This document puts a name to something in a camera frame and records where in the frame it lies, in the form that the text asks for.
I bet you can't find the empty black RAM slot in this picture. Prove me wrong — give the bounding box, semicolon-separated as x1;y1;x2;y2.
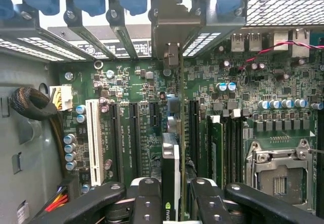
237;117;245;184
230;108;241;184
224;117;231;184

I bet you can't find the long black expansion slot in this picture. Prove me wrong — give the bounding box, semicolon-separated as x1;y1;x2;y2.
128;102;144;180
188;99;200;178
108;102;124;183

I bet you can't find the metal CPU socket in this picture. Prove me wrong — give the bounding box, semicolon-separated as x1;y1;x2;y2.
245;139;317;207

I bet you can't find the white PCI expansion slot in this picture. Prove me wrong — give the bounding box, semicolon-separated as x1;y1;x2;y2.
85;98;105;187

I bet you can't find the short black expansion slot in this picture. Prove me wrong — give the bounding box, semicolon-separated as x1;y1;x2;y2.
148;101;162;128

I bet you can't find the grey power supply unit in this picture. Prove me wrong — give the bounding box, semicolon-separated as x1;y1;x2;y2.
0;53;64;224

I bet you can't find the green motherboard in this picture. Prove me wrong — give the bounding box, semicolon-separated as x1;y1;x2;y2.
59;28;324;224

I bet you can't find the white power connector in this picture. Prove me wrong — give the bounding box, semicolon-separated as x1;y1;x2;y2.
50;85;73;111

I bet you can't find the silver USB port block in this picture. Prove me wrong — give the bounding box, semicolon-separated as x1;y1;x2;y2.
230;32;246;52
248;32;263;52

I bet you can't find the grey video port block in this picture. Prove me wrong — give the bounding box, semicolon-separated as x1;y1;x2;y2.
273;30;289;51

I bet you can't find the silver ethernet port block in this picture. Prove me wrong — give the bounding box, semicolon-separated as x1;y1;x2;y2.
291;28;311;57

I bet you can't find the black open PC case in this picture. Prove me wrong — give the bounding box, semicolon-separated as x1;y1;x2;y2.
0;0;324;224

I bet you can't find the multicoloured power wire bundle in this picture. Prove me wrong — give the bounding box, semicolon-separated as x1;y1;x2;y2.
45;185;69;212

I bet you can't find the black sleeved power cable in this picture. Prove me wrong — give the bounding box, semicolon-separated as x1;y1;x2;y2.
10;87;65;181

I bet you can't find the red black twisted wire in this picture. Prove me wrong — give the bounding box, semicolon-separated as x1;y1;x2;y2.
244;40;324;64

